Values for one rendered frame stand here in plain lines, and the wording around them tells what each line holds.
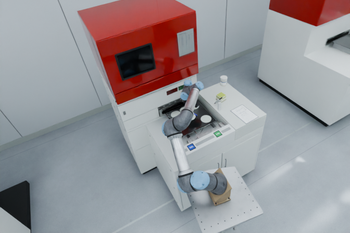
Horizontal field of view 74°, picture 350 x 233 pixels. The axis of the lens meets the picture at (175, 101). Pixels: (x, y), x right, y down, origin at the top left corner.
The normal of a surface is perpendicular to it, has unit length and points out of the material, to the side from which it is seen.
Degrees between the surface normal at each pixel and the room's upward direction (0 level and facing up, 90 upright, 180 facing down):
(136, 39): 90
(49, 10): 90
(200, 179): 37
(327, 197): 0
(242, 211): 0
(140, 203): 0
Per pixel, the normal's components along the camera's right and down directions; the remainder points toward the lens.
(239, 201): -0.10, -0.75
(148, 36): 0.46, 0.55
